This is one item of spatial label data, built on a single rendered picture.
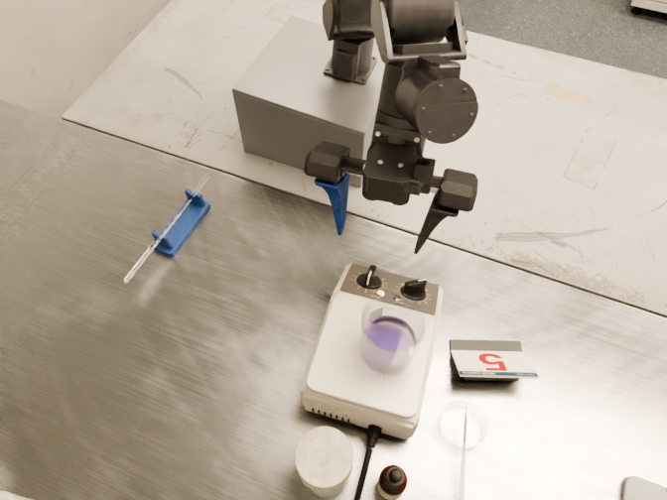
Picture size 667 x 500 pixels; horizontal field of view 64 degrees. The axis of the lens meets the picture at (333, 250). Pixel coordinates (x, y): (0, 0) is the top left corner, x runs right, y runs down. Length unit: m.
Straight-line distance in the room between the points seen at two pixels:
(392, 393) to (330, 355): 0.08
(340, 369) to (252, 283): 0.21
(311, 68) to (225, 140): 0.19
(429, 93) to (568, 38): 2.35
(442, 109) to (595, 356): 0.41
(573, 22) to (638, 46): 0.30
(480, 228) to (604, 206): 0.19
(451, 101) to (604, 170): 0.49
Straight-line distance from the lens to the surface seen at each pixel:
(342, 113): 0.76
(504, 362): 0.69
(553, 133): 0.97
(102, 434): 0.71
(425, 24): 0.54
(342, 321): 0.61
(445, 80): 0.48
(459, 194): 0.57
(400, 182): 0.52
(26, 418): 0.75
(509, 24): 2.80
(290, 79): 0.81
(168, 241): 0.76
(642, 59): 2.83
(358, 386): 0.58
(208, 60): 1.06
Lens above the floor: 1.54
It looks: 58 degrees down
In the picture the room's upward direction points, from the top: straight up
